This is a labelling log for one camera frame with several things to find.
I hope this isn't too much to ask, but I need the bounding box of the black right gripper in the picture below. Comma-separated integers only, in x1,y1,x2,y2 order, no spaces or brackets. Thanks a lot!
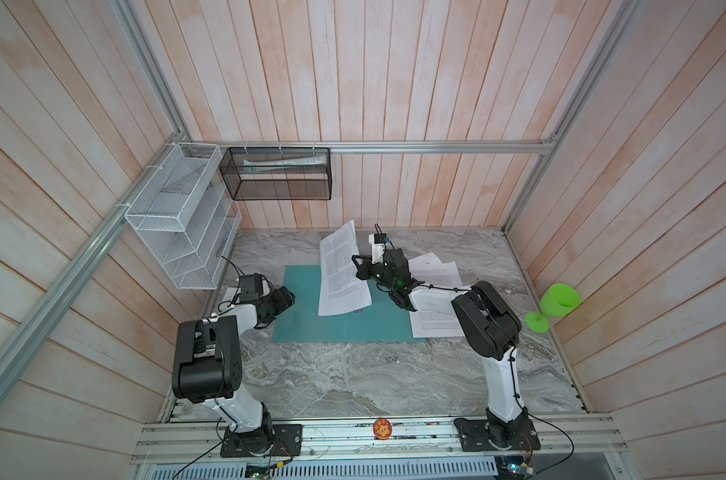
351,254,397,294

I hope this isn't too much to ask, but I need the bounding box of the printed paper sheet top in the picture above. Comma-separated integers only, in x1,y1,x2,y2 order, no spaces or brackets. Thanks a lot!
318,220,372,316

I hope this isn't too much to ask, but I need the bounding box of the printed paper sheet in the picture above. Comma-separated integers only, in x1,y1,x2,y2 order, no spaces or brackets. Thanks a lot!
408,260,469,340
318,220,372,316
408,252,442,269

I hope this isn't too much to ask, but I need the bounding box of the teal green folder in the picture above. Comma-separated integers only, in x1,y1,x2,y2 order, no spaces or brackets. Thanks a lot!
272,265,422,343

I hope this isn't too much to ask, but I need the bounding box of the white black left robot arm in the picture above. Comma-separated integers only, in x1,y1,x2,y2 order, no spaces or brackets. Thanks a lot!
172,274,303,458

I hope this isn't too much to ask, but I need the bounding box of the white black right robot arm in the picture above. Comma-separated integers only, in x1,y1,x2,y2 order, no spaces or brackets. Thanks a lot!
351,247,541,452

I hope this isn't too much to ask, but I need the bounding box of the printed paper sheet bottom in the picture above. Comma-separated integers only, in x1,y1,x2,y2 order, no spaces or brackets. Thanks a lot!
408,252,442,269

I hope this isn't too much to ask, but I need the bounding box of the printed paper sheet middle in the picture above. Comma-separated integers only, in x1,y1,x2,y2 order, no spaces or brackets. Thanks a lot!
408,260,469,340

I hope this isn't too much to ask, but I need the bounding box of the red round sticker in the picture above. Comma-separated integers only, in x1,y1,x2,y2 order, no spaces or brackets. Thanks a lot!
373,418,393,440

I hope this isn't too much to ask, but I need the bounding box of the green plastic goblet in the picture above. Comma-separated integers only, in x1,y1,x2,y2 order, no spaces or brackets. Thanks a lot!
525,284,581,333

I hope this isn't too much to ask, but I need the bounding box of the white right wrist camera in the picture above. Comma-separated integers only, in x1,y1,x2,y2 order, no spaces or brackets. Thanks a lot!
369,232,389,263

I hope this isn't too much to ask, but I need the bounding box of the white wire mesh shelf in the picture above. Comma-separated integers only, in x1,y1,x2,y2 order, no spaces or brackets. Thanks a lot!
125,143,242,290

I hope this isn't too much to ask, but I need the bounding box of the black wire mesh basket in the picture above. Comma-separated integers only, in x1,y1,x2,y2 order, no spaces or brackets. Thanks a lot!
219,146,333,201

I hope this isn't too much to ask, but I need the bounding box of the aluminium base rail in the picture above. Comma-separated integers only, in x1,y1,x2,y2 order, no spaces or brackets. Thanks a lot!
130,413,628,465

